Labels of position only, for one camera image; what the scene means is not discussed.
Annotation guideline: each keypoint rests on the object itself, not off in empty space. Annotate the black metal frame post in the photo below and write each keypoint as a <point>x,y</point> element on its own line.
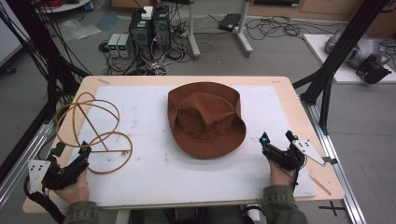
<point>40,46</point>
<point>342,46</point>

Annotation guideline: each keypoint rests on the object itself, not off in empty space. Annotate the black computer tower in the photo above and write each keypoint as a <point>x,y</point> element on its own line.
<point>162,29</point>
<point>141,37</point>

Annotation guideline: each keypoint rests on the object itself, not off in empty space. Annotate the white round table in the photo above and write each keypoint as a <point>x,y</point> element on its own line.
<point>62,5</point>

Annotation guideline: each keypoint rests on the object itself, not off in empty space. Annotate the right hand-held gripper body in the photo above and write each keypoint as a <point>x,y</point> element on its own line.
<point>289,155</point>

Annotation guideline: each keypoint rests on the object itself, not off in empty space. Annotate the grey metal stand leg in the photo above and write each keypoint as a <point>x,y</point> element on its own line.
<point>244,31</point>
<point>193,31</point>

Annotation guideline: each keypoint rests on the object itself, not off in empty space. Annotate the aluminium rail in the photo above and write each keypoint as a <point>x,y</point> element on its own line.
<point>339,171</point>
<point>21,168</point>

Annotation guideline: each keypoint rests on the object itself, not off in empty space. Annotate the black device on platform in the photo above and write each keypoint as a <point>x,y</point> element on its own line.
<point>372,71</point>

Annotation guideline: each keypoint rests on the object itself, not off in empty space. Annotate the grey rounded device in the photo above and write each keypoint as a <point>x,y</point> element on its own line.
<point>362,51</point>

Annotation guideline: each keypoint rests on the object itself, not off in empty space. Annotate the white platform board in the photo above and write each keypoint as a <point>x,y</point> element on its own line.
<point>317,49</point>

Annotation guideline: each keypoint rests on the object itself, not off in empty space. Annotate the clear plastic sheet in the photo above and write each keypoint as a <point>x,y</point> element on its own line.
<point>77,29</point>

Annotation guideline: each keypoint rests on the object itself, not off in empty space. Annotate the person's legs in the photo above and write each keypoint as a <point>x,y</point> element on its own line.
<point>186,217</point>

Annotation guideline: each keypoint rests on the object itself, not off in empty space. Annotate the person's left hand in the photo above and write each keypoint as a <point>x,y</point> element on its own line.
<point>74,189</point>

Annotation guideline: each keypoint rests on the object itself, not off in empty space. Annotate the white box on tower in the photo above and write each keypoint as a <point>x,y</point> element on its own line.
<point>147,12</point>

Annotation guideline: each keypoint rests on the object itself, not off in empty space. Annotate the grey power supply unit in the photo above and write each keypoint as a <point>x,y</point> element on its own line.
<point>123,46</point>
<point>113,45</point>

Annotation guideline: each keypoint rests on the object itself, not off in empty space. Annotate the small metal bracket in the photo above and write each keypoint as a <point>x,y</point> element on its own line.
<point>330,160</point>

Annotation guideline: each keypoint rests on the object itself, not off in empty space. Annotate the cardboard box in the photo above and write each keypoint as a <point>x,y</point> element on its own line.
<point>383,18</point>

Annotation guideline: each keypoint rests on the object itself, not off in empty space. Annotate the white foam mat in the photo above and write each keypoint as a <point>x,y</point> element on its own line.
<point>149,174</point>

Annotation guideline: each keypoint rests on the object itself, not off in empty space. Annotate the thin wooden stick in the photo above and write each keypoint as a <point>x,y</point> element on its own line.
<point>320,185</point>

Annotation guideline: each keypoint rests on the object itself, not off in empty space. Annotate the black flat box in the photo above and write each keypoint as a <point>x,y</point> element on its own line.
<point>229,22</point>

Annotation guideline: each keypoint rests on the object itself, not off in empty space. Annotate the brown felt hat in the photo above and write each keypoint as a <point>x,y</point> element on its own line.
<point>205,121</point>

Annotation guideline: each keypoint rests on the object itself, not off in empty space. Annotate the person's right hand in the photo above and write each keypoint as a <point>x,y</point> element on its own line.
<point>278,175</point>

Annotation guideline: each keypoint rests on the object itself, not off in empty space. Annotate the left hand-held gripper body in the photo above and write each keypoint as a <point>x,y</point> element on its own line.
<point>63,175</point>

